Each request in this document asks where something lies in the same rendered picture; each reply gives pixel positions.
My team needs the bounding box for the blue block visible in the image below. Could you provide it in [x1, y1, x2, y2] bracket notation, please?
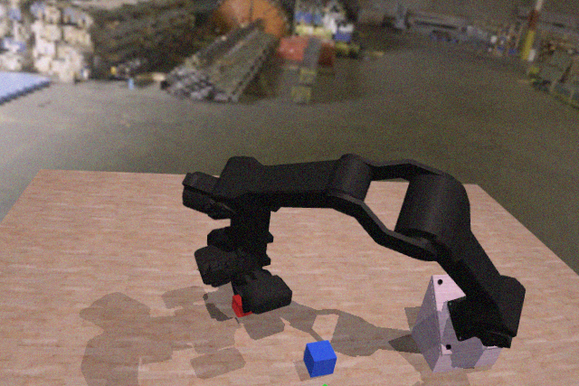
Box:
[303, 340, 337, 378]

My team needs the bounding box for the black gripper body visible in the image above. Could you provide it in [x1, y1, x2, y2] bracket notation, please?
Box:
[207, 226, 292, 315]

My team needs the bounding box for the red block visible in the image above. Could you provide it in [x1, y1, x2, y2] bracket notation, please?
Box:
[232, 295, 252, 317]

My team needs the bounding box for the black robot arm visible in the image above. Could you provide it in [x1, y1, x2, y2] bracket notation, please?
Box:
[182, 154, 526, 349]

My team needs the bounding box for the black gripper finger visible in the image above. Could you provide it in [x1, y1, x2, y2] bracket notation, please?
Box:
[233, 282, 251, 313]
[231, 273, 245, 295]

